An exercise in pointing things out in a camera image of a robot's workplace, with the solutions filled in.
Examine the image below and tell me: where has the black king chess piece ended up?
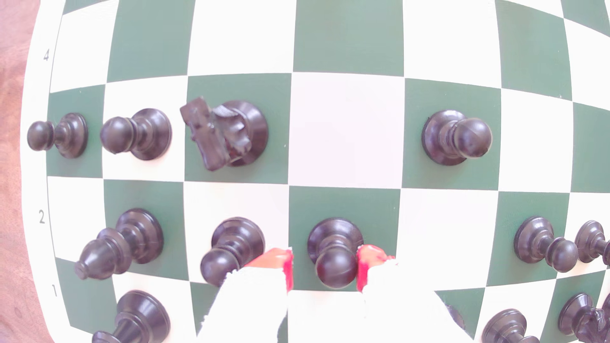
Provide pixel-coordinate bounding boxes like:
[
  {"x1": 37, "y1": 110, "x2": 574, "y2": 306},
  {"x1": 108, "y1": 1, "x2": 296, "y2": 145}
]
[{"x1": 91, "y1": 290, "x2": 171, "y2": 343}]

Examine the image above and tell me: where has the black bishop chess piece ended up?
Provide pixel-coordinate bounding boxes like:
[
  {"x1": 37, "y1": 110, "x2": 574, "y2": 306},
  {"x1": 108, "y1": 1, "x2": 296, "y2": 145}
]
[
  {"x1": 74, "y1": 208, "x2": 165, "y2": 281},
  {"x1": 481, "y1": 309, "x2": 540, "y2": 343}
]

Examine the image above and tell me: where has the black pawn chess piece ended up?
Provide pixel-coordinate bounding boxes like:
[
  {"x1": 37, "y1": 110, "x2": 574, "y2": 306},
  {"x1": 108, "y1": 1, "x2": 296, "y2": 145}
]
[
  {"x1": 99, "y1": 108, "x2": 173, "y2": 161},
  {"x1": 421, "y1": 110, "x2": 493, "y2": 166},
  {"x1": 307, "y1": 218, "x2": 364, "y2": 290},
  {"x1": 514, "y1": 216, "x2": 579, "y2": 273},
  {"x1": 200, "y1": 217, "x2": 266, "y2": 288},
  {"x1": 27, "y1": 112, "x2": 89, "y2": 159},
  {"x1": 574, "y1": 220, "x2": 610, "y2": 266}
]

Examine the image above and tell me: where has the black knight chess piece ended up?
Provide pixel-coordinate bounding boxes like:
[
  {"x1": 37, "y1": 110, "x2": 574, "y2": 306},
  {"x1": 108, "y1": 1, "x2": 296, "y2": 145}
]
[
  {"x1": 558, "y1": 293, "x2": 610, "y2": 343},
  {"x1": 180, "y1": 97, "x2": 269, "y2": 172}
]

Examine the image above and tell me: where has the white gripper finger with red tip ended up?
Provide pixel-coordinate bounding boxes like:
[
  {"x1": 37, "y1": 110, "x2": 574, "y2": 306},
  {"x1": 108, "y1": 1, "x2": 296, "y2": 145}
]
[
  {"x1": 196, "y1": 248, "x2": 295, "y2": 343},
  {"x1": 356, "y1": 244, "x2": 473, "y2": 343}
]

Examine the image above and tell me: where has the green and cream chess mat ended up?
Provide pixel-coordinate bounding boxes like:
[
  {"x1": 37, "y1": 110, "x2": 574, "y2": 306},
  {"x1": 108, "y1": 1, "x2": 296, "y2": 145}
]
[{"x1": 19, "y1": 0, "x2": 610, "y2": 343}]

